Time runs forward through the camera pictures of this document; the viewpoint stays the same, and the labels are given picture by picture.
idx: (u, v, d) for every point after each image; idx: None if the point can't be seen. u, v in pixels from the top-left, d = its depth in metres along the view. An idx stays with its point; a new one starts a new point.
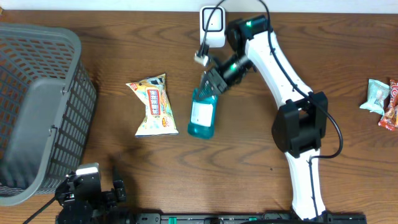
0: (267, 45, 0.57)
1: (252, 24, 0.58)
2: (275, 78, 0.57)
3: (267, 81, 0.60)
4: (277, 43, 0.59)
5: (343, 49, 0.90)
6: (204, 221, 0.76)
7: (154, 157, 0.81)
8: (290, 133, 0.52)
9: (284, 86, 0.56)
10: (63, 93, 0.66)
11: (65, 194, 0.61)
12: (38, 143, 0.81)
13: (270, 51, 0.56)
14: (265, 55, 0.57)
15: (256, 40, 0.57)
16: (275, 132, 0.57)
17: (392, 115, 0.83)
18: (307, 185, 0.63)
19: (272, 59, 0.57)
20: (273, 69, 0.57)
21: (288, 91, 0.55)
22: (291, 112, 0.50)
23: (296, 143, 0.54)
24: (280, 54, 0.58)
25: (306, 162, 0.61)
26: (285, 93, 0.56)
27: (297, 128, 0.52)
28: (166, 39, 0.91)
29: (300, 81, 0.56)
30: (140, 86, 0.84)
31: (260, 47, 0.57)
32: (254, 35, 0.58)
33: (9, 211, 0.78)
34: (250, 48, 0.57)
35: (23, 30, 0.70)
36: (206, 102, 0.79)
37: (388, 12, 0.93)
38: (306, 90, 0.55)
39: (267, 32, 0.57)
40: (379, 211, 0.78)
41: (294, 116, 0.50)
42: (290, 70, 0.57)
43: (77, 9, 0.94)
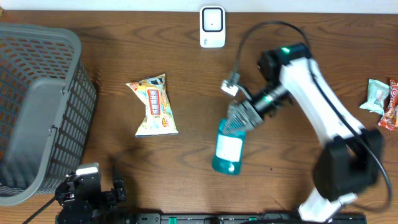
0: (306, 71, 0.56)
1: (289, 52, 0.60)
2: (318, 109, 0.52)
3: (308, 114, 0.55)
4: (318, 71, 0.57)
5: (343, 49, 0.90)
6: (204, 221, 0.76)
7: (153, 157, 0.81)
8: (336, 176, 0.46)
9: (329, 118, 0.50)
10: (63, 93, 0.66)
11: (65, 194, 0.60)
12: (38, 143, 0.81)
13: (311, 79, 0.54)
14: (305, 81, 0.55)
15: (295, 66, 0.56)
16: (319, 179, 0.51)
17: (392, 115, 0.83)
18: (327, 213, 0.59)
19: (313, 87, 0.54)
20: (315, 98, 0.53)
21: (336, 124, 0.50)
22: (336, 149, 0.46)
23: (345, 193, 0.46)
24: (323, 83, 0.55)
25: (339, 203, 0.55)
26: (331, 126, 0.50)
27: (347, 172, 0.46)
28: (166, 39, 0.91)
29: (347, 115, 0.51)
30: (140, 86, 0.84)
31: (298, 73, 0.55)
32: (292, 61, 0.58)
33: (9, 212, 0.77)
34: (288, 74, 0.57)
35: (23, 30, 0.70)
36: (234, 137, 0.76)
37: (388, 12, 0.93)
38: (356, 126, 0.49)
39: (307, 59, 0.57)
40: (380, 211, 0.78)
41: (341, 155, 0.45)
42: (335, 102, 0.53)
43: (78, 10, 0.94)
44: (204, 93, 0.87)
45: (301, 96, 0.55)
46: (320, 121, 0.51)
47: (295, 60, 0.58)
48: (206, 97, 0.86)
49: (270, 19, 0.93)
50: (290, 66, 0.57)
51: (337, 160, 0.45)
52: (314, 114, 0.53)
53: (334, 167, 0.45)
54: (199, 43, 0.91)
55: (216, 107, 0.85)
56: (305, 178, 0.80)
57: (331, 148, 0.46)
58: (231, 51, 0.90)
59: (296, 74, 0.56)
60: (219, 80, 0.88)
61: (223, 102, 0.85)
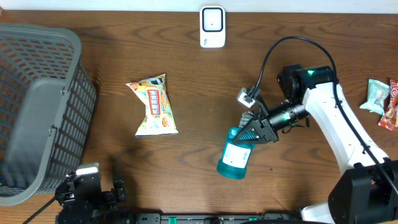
0: (331, 97, 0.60)
1: (314, 74, 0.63)
2: (341, 134, 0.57)
3: (330, 138, 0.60)
4: (343, 98, 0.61)
5: (343, 49, 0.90)
6: (204, 221, 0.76)
7: (153, 157, 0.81)
8: (354, 203, 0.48)
9: (352, 145, 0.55)
10: (63, 93, 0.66)
11: (65, 194, 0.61)
12: (38, 143, 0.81)
13: (336, 105, 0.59)
14: (329, 107, 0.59)
15: (319, 91, 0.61)
16: (334, 202, 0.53)
17: (392, 115, 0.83)
18: None
19: (337, 112, 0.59)
20: (339, 123, 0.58)
21: (359, 152, 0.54)
22: (360, 179, 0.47)
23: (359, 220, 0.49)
24: (346, 108, 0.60)
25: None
26: (354, 154, 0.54)
27: (365, 201, 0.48)
28: (166, 39, 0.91)
29: (372, 142, 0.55)
30: (140, 86, 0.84)
31: (323, 99, 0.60)
32: (316, 84, 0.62)
33: (9, 212, 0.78)
34: (311, 98, 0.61)
35: (23, 30, 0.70)
36: (243, 147, 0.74)
37: (388, 12, 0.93)
38: (379, 154, 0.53)
39: (333, 83, 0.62)
40: None
41: (364, 185, 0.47)
42: (359, 129, 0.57)
43: (78, 10, 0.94)
44: (204, 93, 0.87)
45: (326, 120, 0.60)
46: (342, 146, 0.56)
47: (320, 84, 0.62)
48: (206, 97, 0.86)
49: (270, 19, 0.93)
50: (313, 90, 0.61)
51: (358, 189, 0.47)
52: (336, 139, 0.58)
53: (354, 195, 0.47)
54: (199, 43, 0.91)
55: (216, 107, 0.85)
56: (305, 178, 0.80)
57: (354, 175, 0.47)
58: (231, 51, 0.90)
59: (321, 99, 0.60)
60: (219, 80, 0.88)
61: (223, 102, 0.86)
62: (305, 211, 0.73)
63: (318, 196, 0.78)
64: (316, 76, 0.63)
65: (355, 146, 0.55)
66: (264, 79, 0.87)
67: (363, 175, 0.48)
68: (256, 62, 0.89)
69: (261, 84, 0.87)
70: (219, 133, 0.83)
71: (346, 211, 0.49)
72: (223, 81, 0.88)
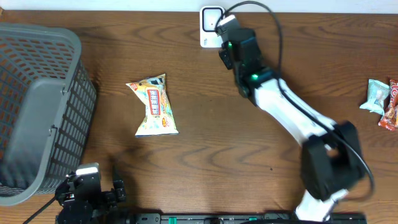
0: (276, 89, 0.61)
1: (259, 78, 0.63)
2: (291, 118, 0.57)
3: (288, 127, 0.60)
4: (286, 87, 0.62)
5: (343, 49, 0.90)
6: (204, 221, 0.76)
7: (153, 157, 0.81)
8: (321, 173, 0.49)
9: (303, 122, 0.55)
10: (63, 93, 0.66)
11: (65, 194, 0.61)
12: (38, 143, 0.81)
13: (280, 93, 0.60)
14: (275, 97, 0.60)
15: (266, 86, 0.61)
16: (305, 177, 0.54)
17: (392, 115, 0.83)
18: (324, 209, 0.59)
19: (283, 99, 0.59)
20: (287, 108, 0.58)
21: (309, 125, 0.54)
22: (316, 149, 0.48)
23: (333, 188, 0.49)
24: (290, 94, 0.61)
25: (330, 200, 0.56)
26: (306, 127, 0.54)
27: (328, 167, 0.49)
28: (166, 39, 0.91)
29: (319, 115, 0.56)
30: (140, 86, 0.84)
31: (268, 91, 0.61)
32: (262, 83, 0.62)
33: (9, 211, 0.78)
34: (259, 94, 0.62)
35: (23, 31, 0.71)
36: None
37: (388, 12, 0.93)
38: (327, 121, 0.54)
39: (276, 80, 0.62)
40: (379, 211, 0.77)
41: (323, 152, 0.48)
42: (306, 108, 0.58)
43: (77, 10, 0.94)
44: (204, 93, 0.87)
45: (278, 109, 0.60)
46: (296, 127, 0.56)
47: (265, 83, 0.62)
48: (206, 97, 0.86)
49: (269, 19, 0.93)
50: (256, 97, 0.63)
51: (318, 158, 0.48)
52: (288, 122, 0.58)
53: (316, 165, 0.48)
54: (199, 43, 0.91)
55: (216, 107, 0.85)
56: None
57: (308, 146, 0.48)
58: None
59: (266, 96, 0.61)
60: (219, 80, 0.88)
61: (223, 102, 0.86)
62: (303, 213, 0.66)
63: None
64: (262, 78, 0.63)
65: (306, 121, 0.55)
66: None
67: (318, 143, 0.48)
68: None
69: None
70: (219, 133, 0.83)
71: (318, 183, 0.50)
72: (223, 81, 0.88)
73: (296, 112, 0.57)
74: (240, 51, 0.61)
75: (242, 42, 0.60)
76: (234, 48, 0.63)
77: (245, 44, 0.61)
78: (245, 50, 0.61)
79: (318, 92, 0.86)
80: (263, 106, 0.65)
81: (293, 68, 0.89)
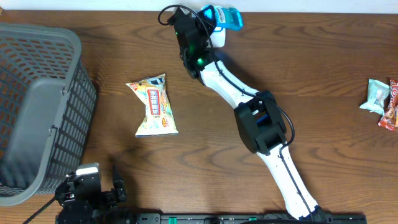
0: (215, 70, 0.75)
1: (203, 60, 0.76)
2: (226, 91, 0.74)
3: (226, 98, 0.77)
4: (224, 67, 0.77)
5: (343, 49, 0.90)
6: (204, 221, 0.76)
7: (153, 157, 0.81)
8: (249, 130, 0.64)
9: (235, 94, 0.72)
10: (63, 93, 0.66)
11: (65, 194, 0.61)
12: (38, 143, 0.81)
13: (219, 74, 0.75)
14: (216, 76, 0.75)
15: (208, 68, 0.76)
16: (245, 137, 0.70)
17: (392, 115, 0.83)
18: (288, 180, 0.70)
19: (221, 78, 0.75)
20: (224, 85, 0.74)
21: (239, 96, 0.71)
22: (242, 111, 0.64)
23: (262, 141, 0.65)
24: (227, 73, 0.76)
25: (278, 158, 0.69)
26: (237, 98, 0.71)
27: (254, 125, 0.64)
28: (166, 39, 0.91)
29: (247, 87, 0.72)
30: (140, 86, 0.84)
31: (210, 73, 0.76)
32: (206, 66, 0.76)
33: (10, 212, 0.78)
34: (204, 76, 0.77)
35: (22, 30, 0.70)
36: (212, 68, 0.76)
37: (389, 12, 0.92)
38: (253, 91, 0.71)
39: (215, 61, 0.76)
40: (379, 211, 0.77)
41: (247, 114, 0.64)
42: (237, 81, 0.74)
43: (77, 10, 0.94)
44: (204, 93, 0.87)
45: (219, 86, 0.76)
46: (230, 98, 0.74)
47: (207, 66, 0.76)
48: (206, 97, 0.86)
49: (270, 19, 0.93)
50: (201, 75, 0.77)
51: (244, 119, 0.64)
52: (226, 94, 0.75)
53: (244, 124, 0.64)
54: None
55: (215, 107, 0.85)
56: (306, 178, 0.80)
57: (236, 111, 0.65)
58: (231, 51, 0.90)
59: (211, 76, 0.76)
60: None
61: (223, 102, 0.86)
62: (292, 207, 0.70)
63: (318, 196, 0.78)
64: (204, 62, 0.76)
65: (236, 93, 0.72)
66: (263, 79, 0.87)
67: (242, 106, 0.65)
68: (257, 62, 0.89)
69: (262, 84, 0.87)
70: (219, 133, 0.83)
71: (250, 139, 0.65)
72: None
73: (229, 86, 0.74)
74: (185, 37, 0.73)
75: (188, 32, 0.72)
76: (180, 37, 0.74)
77: (189, 34, 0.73)
78: (189, 35, 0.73)
79: (318, 92, 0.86)
80: (206, 84, 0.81)
81: (293, 68, 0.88)
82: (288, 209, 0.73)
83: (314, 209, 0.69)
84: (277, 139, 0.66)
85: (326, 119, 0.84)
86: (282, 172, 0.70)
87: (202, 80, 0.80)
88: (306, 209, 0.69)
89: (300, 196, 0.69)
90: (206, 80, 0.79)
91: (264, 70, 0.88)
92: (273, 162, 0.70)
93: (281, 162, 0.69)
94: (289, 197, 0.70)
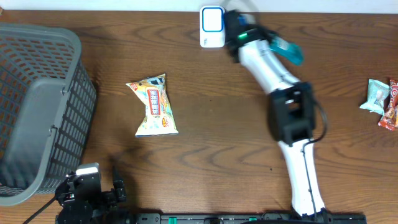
0: (256, 49, 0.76)
1: (247, 35, 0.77)
2: (265, 73, 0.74)
3: (262, 79, 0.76)
4: (268, 49, 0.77)
5: (343, 49, 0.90)
6: (204, 221, 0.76)
7: (153, 157, 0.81)
8: (281, 118, 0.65)
9: (273, 78, 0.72)
10: (63, 93, 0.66)
11: (65, 194, 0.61)
12: (38, 143, 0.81)
13: (260, 53, 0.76)
14: (257, 56, 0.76)
15: (251, 46, 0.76)
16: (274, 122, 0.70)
17: (392, 115, 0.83)
18: (303, 175, 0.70)
19: (262, 59, 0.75)
20: (263, 66, 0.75)
21: (277, 81, 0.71)
22: (277, 98, 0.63)
23: (289, 132, 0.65)
24: (270, 56, 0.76)
25: (300, 152, 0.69)
26: (275, 83, 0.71)
27: (286, 115, 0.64)
28: (166, 39, 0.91)
29: (286, 74, 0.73)
30: (140, 86, 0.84)
31: (252, 51, 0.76)
32: (248, 43, 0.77)
33: (9, 212, 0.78)
34: (244, 53, 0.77)
35: (22, 30, 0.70)
36: (254, 46, 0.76)
37: (389, 12, 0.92)
38: (292, 79, 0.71)
39: (259, 40, 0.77)
40: (379, 211, 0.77)
41: (282, 102, 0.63)
42: (278, 66, 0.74)
43: (77, 10, 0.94)
44: (204, 93, 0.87)
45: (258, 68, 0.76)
46: (266, 81, 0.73)
47: (250, 45, 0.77)
48: (206, 97, 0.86)
49: (270, 19, 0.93)
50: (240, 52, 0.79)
51: (278, 106, 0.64)
52: (263, 76, 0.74)
53: (277, 111, 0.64)
54: (199, 43, 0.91)
55: (215, 107, 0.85)
56: None
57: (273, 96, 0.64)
58: None
59: (253, 56, 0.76)
60: (219, 80, 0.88)
61: (223, 102, 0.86)
62: (298, 203, 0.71)
63: None
64: (249, 38, 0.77)
65: (275, 79, 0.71)
66: None
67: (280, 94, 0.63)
68: None
69: None
70: (219, 133, 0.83)
71: (280, 126, 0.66)
72: (223, 81, 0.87)
73: (268, 69, 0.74)
74: (227, 19, 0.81)
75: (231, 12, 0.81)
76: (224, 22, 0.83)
77: (229, 15, 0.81)
78: (227, 18, 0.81)
79: (318, 92, 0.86)
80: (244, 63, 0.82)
81: (293, 68, 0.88)
82: (293, 204, 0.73)
83: (320, 210, 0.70)
84: (304, 134, 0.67)
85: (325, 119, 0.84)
86: (300, 165, 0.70)
87: (242, 58, 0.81)
88: (312, 208, 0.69)
89: (311, 194, 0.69)
90: (246, 60, 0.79)
91: None
92: (294, 155, 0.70)
93: (302, 157, 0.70)
94: (299, 192, 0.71)
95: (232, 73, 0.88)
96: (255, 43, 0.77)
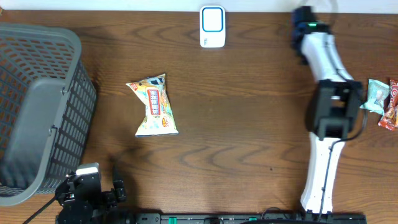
0: (319, 40, 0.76)
1: (316, 26, 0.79)
2: (320, 61, 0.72)
3: (315, 70, 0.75)
4: (331, 44, 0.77)
5: (343, 49, 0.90)
6: (204, 221, 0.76)
7: (153, 157, 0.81)
8: (321, 107, 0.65)
9: (328, 68, 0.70)
10: (63, 93, 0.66)
11: (65, 194, 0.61)
12: (38, 143, 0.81)
13: (324, 45, 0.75)
14: (318, 45, 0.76)
15: (314, 37, 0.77)
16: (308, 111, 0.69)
17: (392, 115, 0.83)
18: (323, 172, 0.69)
19: (324, 50, 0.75)
20: (321, 55, 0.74)
21: (331, 71, 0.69)
22: (326, 86, 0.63)
23: (324, 124, 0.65)
24: (333, 50, 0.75)
25: (328, 149, 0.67)
26: (328, 73, 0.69)
27: (327, 106, 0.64)
28: (166, 39, 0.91)
29: (342, 70, 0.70)
30: (140, 86, 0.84)
31: (316, 40, 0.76)
32: (312, 33, 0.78)
33: (9, 212, 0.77)
34: (306, 41, 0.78)
35: (23, 30, 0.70)
36: (318, 37, 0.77)
37: (390, 12, 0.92)
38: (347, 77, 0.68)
39: (327, 35, 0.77)
40: (379, 211, 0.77)
41: (328, 91, 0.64)
42: (337, 61, 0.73)
43: (77, 10, 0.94)
44: (204, 93, 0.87)
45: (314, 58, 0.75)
46: (319, 69, 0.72)
47: (312, 35, 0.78)
48: (206, 97, 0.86)
49: (269, 19, 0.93)
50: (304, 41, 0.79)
51: (323, 93, 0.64)
52: (317, 65, 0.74)
53: (319, 99, 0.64)
54: (199, 43, 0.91)
55: (216, 107, 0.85)
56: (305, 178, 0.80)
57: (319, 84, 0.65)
58: (231, 51, 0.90)
59: (313, 46, 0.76)
60: (219, 80, 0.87)
61: (223, 102, 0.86)
62: (308, 198, 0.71)
63: None
64: (316, 28, 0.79)
65: (329, 69, 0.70)
66: (264, 79, 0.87)
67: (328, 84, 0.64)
68: (257, 62, 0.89)
69: (262, 84, 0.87)
70: (219, 133, 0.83)
71: (314, 115, 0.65)
72: (223, 81, 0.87)
73: (325, 59, 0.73)
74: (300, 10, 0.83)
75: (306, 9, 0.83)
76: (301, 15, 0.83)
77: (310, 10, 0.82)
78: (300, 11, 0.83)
79: None
80: (304, 51, 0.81)
81: (293, 68, 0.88)
82: (302, 196, 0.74)
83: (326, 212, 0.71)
84: (338, 133, 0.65)
85: None
86: (323, 162, 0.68)
87: (302, 48, 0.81)
88: (318, 206, 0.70)
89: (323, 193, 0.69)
90: (308, 48, 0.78)
91: (264, 70, 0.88)
92: (321, 150, 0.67)
93: (328, 155, 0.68)
94: (311, 187, 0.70)
95: (232, 73, 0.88)
96: (320, 35, 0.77)
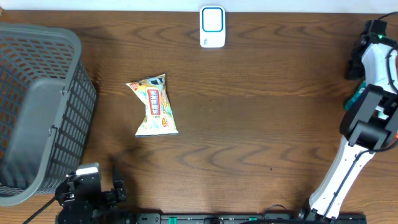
0: (384, 51, 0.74)
1: (384, 38, 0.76)
2: (377, 70, 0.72)
3: (369, 78, 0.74)
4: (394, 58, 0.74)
5: (342, 50, 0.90)
6: (204, 221, 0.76)
7: (154, 157, 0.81)
8: (365, 109, 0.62)
9: (384, 78, 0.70)
10: (63, 93, 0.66)
11: (65, 194, 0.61)
12: (38, 143, 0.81)
13: (387, 57, 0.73)
14: (380, 56, 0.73)
15: (378, 46, 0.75)
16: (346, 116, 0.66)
17: None
18: (341, 177, 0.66)
19: (385, 61, 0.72)
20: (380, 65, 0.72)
21: (385, 83, 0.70)
22: (377, 90, 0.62)
23: (362, 127, 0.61)
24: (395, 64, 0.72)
25: (354, 155, 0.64)
26: (382, 81, 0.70)
27: (371, 111, 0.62)
28: (166, 39, 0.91)
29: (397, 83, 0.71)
30: (140, 86, 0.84)
31: (379, 50, 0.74)
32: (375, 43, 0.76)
33: (9, 212, 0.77)
34: (369, 49, 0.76)
35: (23, 31, 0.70)
36: (384, 48, 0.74)
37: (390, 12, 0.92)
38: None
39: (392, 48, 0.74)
40: (379, 211, 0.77)
41: (378, 96, 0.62)
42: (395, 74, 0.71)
43: (77, 10, 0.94)
44: (204, 93, 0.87)
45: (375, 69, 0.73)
46: (374, 76, 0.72)
47: (376, 45, 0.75)
48: (206, 97, 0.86)
49: (270, 19, 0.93)
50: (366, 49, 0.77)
51: (370, 95, 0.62)
52: (372, 74, 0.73)
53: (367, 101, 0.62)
54: (199, 43, 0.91)
55: (215, 107, 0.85)
56: (305, 178, 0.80)
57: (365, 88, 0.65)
58: (231, 51, 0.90)
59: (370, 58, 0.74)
60: (219, 80, 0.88)
61: (223, 102, 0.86)
62: (316, 198, 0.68)
63: None
64: (382, 40, 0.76)
65: (385, 79, 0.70)
66: (264, 79, 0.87)
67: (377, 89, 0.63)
68: (257, 62, 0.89)
69: (262, 84, 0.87)
70: (219, 133, 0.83)
71: (355, 115, 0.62)
72: (223, 81, 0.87)
73: (384, 68, 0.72)
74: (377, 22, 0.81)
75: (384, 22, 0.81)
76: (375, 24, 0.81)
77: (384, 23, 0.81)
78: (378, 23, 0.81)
79: (318, 92, 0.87)
80: (362, 58, 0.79)
81: (293, 68, 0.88)
82: (311, 195, 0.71)
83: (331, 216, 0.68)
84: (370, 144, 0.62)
85: (325, 119, 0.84)
86: (346, 168, 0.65)
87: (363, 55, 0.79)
88: (324, 209, 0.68)
89: (334, 196, 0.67)
90: (367, 56, 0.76)
91: (264, 70, 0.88)
92: (347, 155, 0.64)
93: (352, 161, 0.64)
94: (323, 188, 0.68)
95: (232, 73, 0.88)
96: (384, 46, 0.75)
